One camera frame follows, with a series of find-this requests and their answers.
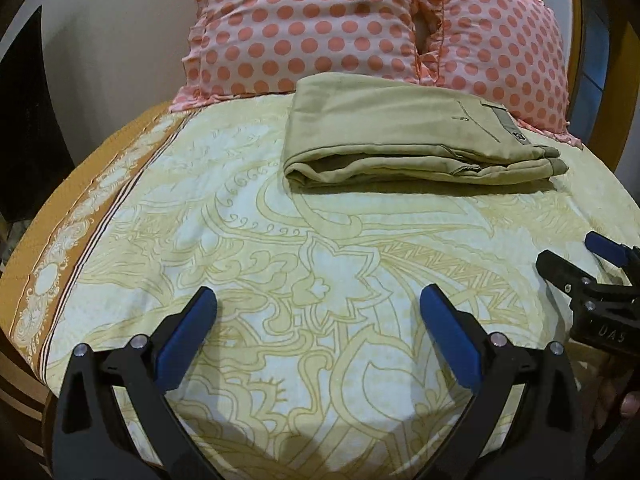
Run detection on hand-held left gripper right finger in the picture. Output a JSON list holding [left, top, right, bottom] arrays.
[[419, 284, 597, 480]]

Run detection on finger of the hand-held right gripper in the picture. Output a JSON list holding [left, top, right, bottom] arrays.
[[536, 250, 601, 313], [585, 231, 640, 273]]

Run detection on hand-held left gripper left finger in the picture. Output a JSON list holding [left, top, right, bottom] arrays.
[[52, 286, 236, 480]]

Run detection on khaki pants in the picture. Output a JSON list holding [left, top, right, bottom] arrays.
[[282, 72, 569, 192]]

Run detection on person's right hand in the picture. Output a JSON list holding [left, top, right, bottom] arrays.
[[582, 355, 640, 433]]

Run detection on yellow patterned bed sheet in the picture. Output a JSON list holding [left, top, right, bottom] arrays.
[[0, 92, 640, 480]]

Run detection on pink polka dot pillow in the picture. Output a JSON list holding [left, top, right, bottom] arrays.
[[169, 0, 427, 114], [411, 0, 585, 149]]

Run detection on dark furniture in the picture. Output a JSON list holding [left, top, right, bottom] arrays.
[[0, 4, 77, 226]]

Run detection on brown striped bed frame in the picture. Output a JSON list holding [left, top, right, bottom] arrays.
[[0, 337, 57, 466]]

